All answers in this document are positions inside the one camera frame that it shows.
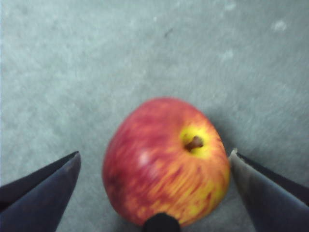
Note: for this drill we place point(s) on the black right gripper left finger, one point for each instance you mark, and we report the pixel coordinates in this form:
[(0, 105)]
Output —
[(41, 203)]

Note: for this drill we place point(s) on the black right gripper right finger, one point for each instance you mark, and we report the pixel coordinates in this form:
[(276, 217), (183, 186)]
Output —
[(272, 203)]

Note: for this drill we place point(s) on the red yellow apple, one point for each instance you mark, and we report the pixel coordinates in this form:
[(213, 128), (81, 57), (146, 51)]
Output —
[(157, 169)]

